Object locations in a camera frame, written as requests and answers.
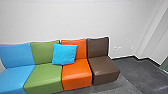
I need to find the orange sofa seat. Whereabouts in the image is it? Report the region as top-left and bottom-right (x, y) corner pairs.
(60, 38), (93, 92)

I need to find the green sofa seat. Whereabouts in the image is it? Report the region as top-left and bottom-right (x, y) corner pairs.
(23, 40), (64, 94)

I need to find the brown sofa seat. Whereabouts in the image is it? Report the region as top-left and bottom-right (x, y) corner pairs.
(86, 36), (121, 86)

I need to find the blue sofa seat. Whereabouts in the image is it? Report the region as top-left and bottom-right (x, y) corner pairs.
(0, 42), (36, 94)

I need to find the green framed glass door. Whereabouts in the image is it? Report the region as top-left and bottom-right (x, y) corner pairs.
(159, 56), (168, 73)

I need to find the white double wall outlet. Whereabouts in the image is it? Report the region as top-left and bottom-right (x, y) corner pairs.
(113, 46), (120, 51)

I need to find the blue cushion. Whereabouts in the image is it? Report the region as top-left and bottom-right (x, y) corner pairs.
(51, 43), (78, 66)

